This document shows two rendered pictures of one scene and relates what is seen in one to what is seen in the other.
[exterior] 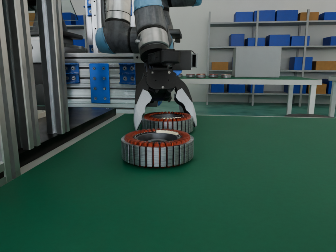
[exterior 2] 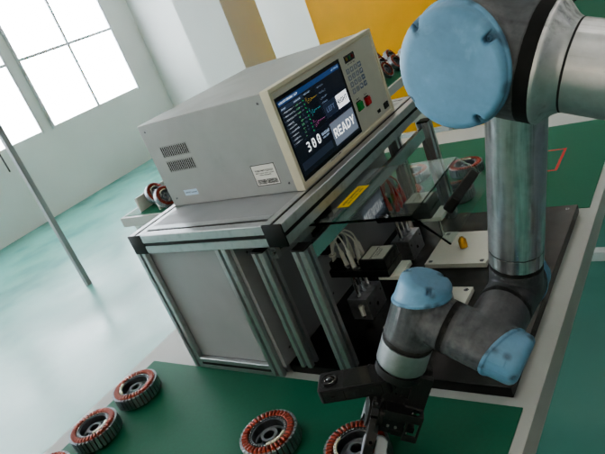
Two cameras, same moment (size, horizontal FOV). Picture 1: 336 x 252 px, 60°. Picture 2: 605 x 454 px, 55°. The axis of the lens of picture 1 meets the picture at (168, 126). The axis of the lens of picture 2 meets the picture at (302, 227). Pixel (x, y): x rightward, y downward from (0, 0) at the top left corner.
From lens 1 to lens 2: 1.36 m
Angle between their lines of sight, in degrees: 115
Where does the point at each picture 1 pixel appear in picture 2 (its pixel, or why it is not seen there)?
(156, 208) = (205, 440)
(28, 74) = (290, 323)
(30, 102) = (297, 340)
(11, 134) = (269, 355)
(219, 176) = not seen: outside the picture
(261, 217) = not seen: outside the picture
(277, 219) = not seen: outside the picture
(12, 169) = (278, 371)
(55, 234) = (209, 408)
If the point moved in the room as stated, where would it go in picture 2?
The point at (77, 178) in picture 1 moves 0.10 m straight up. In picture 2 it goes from (261, 403) to (243, 365)
